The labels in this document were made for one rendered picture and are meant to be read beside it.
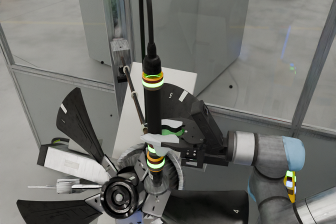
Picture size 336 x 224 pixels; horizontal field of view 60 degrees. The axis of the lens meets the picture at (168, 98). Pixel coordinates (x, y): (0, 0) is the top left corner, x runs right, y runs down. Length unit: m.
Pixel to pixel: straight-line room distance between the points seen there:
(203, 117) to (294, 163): 0.22
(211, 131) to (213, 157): 0.08
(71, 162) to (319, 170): 1.22
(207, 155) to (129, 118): 0.51
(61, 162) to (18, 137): 1.95
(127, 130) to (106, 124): 0.76
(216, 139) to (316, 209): 0.23
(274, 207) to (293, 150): 0.13
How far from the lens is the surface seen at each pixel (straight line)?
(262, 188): 0.74
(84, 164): 1.10
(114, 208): 0.90
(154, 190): 0.82
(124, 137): 1.15
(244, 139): 0.67
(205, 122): 0.63
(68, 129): 1.04
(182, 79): 1.09
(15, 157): 2.90
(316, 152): 1.63
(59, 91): 1.94
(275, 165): 0.70
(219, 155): 0.71
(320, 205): 0.67
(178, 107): 0.84
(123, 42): 1.27
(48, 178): 2.62
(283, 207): 0.71
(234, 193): 0.91
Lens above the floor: 1.94
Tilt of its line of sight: 37 degrees down
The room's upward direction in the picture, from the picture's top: straight up
